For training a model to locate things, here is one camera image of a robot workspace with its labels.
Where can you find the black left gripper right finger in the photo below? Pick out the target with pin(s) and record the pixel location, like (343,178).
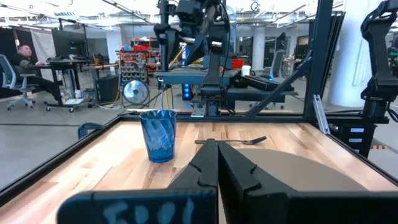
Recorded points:
(242,186)

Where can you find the black aluminium table frame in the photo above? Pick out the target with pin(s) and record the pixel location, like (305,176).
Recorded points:
(217,118)

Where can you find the blue table clamp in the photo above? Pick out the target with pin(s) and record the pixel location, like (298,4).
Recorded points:
(90,126)

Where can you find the round floor fan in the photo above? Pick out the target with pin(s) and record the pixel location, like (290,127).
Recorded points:
(135,92)

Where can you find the dark grey workbench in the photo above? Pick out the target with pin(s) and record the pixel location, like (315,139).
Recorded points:
(186,76)

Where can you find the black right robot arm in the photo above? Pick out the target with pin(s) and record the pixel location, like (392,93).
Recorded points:
(214,77)

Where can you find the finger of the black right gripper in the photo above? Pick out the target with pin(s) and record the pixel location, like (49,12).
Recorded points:
(197,49)
(163,53)

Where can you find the blue faceted plastic cup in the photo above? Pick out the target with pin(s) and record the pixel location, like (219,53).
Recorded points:
(158,137)

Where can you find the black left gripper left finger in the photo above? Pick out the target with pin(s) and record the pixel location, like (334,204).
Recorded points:
(199,174)

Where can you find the black computer tower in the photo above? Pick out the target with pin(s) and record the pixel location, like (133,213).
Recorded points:
(107,88)

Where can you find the person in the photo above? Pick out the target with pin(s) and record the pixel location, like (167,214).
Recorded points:
(25,65)

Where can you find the black computer monitor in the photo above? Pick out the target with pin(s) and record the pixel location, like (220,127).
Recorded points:
(66,43)

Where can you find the red plastic bin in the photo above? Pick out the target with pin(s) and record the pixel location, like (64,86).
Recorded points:
(237,63)

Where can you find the black box with white labels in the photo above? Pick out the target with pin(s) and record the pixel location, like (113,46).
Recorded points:
(348,146)

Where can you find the red parts bin rack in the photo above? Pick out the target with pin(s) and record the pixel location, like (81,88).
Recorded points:
(133,67)

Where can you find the silver aluminium bracket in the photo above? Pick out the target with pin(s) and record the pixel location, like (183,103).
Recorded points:
(320,115)

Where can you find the black background robot arm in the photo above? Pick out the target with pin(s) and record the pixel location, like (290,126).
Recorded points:
(377,46)

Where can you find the blue lit device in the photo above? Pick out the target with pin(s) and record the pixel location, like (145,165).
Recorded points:
(187,91)

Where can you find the white paper cup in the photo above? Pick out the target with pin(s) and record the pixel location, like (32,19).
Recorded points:
(246,70)

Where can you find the black wheeled desk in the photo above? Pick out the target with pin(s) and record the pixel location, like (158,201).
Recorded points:
(62,63)

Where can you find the black metal fork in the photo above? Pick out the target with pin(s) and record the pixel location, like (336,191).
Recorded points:
(248,142)

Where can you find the grey round placemat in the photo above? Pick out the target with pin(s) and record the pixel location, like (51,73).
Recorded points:
(295,168)

